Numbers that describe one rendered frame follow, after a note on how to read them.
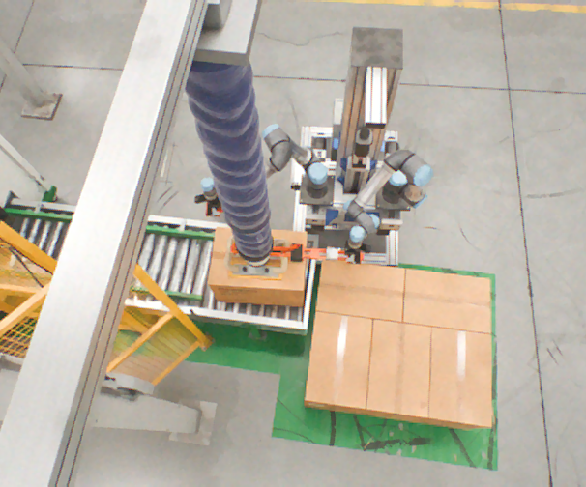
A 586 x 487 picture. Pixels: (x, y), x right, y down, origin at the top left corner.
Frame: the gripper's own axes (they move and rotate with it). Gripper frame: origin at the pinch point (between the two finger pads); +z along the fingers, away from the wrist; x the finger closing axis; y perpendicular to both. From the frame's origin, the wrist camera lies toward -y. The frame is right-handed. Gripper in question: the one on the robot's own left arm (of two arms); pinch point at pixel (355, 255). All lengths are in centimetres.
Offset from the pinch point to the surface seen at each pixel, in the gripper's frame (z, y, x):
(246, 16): -180, 46, 3
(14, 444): -197, 69, 110
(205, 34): -180, 56, 10
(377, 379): 54, -22, 65
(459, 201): 108, -100, -99
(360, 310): 54, -9, 20
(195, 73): -166, 62, 11
